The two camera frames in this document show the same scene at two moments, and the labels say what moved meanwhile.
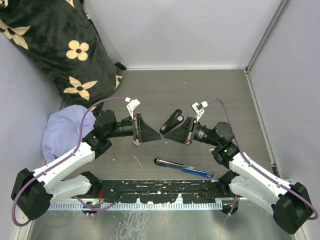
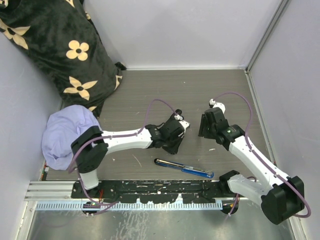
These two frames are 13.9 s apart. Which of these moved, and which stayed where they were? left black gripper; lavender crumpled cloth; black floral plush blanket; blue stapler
Moved: left black gripper
Stayed: lavender crumpled cloth; blue stapler; black floral plush blanket
